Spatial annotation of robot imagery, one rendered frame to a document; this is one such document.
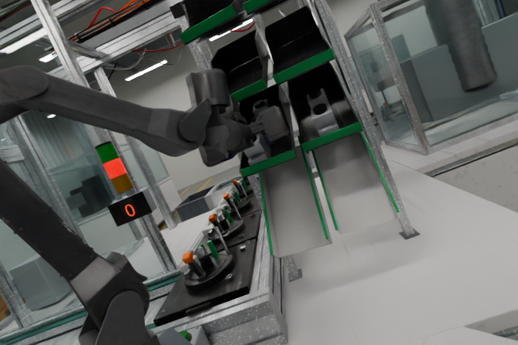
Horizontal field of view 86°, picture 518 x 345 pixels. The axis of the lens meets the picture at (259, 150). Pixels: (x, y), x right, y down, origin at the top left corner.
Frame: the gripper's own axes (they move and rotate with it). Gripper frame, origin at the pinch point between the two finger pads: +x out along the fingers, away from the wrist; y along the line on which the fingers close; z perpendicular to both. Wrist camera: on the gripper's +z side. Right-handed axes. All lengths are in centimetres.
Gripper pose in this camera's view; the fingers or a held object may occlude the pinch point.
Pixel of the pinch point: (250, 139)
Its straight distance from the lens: 61.2
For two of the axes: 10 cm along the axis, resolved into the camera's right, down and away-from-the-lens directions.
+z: -3.4, -9.3, 1.4
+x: 3.1, 0.3, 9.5
